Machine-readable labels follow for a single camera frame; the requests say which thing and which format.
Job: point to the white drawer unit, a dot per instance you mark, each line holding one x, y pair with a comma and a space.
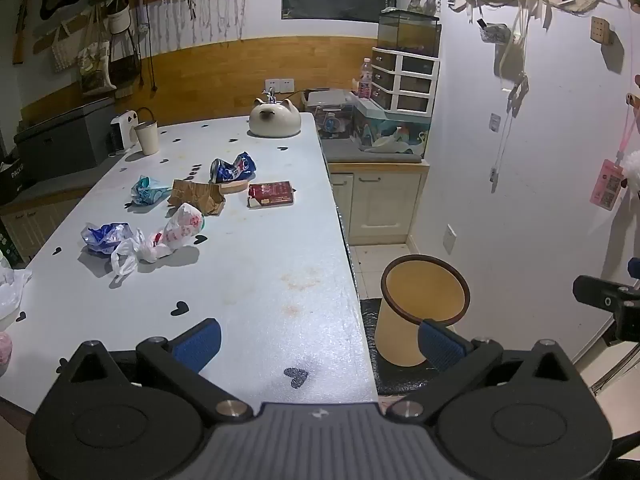
407, 80

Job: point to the black cardboard box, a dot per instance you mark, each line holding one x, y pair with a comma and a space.
9, 180

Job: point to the pink round object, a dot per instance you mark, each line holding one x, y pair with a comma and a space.
4, 352

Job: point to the cream floor cabinet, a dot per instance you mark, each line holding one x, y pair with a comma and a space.
380, 205

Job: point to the white wall switch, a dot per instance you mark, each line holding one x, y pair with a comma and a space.
450, 239

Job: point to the clear white plastic bag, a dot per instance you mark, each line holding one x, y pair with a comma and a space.
12, 290

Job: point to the small wall pocket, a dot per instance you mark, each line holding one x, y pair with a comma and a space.
495, 32

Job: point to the small figurine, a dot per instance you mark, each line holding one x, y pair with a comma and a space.
270, 95

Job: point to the white cat-shaped container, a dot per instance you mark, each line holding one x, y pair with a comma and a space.
275, 120

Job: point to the white fluffy toy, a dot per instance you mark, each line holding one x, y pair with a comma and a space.
632, 170

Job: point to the cream side cabinet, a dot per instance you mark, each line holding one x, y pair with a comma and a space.
30, 230

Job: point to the white mesh bag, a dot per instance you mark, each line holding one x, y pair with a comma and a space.
64, 52

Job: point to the white heart-print tablecloth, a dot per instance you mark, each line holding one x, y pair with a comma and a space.
240, 270

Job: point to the small white wall tag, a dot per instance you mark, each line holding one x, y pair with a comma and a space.
495, 122

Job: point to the brown paper bag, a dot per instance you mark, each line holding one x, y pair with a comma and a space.
197, 195

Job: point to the wooden peg board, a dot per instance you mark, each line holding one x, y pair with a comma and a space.
601, 30

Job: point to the white and pink plastic bag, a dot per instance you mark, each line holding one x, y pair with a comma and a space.
184, 225

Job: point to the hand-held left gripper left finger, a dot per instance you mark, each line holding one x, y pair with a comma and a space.
197, 345

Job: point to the crushed blue can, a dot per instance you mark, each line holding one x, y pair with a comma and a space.
232, 167

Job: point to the white paper cup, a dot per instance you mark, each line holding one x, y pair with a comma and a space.
147, 137

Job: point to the tan round disc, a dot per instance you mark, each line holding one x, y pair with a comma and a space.
236, 188

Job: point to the black textured mat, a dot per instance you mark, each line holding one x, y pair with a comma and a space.
400, 377

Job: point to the grey counter mat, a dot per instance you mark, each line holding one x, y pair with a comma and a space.
370, 156

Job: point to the teal snack wrapper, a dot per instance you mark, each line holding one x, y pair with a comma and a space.
147, 191

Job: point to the grey storage box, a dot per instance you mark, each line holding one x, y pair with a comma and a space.
60, 140

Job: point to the small white heater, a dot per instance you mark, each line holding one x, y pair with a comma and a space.
121, 130

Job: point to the blue and white wrapper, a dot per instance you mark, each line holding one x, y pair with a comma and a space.
104, 237

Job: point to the wooden wall hook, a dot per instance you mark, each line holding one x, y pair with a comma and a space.
633, 100

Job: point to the glass fish tank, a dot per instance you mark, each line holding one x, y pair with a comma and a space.
407, 32

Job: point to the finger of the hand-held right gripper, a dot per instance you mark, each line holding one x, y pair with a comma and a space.
634, 269
597, 292

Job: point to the white macrame wall hanging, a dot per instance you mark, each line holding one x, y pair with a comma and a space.
210, 5

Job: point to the printed tote bag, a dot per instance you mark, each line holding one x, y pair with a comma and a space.
95, 67

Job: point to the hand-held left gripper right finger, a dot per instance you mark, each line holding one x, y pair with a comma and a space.
440, 345

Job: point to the tan bin with brown rim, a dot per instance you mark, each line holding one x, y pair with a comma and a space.
400, 325

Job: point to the teal framed aquarium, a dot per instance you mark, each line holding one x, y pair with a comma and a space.
395, 130

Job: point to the white hanging pot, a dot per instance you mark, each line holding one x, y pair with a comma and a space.
119, 20

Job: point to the water bottle with pink label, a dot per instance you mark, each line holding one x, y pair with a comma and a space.
365, 80

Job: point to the red box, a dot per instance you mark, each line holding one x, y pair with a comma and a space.
271, 194

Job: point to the white wall socket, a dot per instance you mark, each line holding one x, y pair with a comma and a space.
279, 85

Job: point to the clear plastic box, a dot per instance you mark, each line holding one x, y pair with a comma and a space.
330, 115

